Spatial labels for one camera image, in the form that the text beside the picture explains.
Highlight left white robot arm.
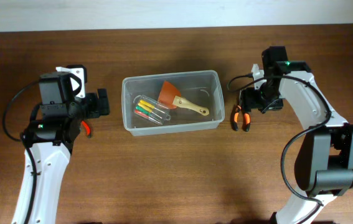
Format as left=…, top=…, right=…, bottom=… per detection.
left=12, top=67, right=110, bottom=224

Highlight orange scraper wooden handle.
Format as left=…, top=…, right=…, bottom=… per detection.
left=158, top=81, right=210, bottom=116

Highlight orange black long-nose pliers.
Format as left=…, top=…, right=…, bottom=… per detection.
left=230, top=105, right=251, bottom=132

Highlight red handled cutter pliers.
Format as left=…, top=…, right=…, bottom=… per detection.
left=81, top=121, right=92, bottom=138

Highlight clear plastic container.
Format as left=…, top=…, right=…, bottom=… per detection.
left=121, top=70, right=225, bottom=136

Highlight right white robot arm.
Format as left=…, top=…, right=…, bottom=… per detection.
left=234, top=46, right=353, bottom=223

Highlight clear screwdriver set case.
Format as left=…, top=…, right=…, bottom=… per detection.
left=133, top=95, right=171, bottom=125

